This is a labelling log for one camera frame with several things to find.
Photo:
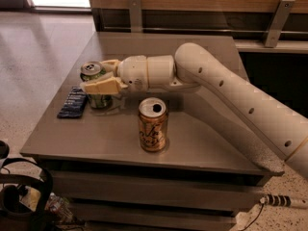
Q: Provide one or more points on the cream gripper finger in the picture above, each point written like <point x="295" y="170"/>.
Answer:
<point x="111" y="66"/>
<point x="105" y="84"/>

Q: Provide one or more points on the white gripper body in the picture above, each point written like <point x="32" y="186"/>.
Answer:
<point x="133" y="71"/>

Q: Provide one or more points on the green soda can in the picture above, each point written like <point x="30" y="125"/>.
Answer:
<point x="90" y="71"/>

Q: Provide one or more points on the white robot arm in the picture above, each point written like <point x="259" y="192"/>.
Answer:
<point x="191" y="66"/>

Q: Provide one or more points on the blue rxbar wrapper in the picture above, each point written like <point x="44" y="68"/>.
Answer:
<point x="74" y="104"/>

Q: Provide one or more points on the orange soda can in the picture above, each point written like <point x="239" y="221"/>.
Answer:
<point x="153" y="117"/>

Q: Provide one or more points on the grey drawer cabinet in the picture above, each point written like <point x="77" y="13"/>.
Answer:
<point x="212" y="168"/>

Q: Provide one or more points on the striped power strip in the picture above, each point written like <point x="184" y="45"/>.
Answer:
<point x="284" y="201"/>

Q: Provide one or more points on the left metal bracket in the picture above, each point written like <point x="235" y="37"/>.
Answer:
<point x="135" y="15"/>

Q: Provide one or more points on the metal bracket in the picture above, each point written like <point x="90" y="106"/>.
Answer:
<point x="278" y="20"/>
<point x="135" y="15"/>

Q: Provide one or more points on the black bag with strap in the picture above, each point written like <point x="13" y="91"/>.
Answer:
<point x="15" y="216"/>

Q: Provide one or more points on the right metal bracket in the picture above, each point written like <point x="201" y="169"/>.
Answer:
<point x="278" y="20"/>

